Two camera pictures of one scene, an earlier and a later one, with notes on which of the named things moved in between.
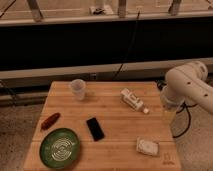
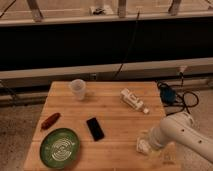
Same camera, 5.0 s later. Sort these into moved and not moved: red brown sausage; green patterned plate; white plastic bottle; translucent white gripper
Moved: translucent white gripper
Not moved: green patterned plate; red brown sausage; white plastic bottle
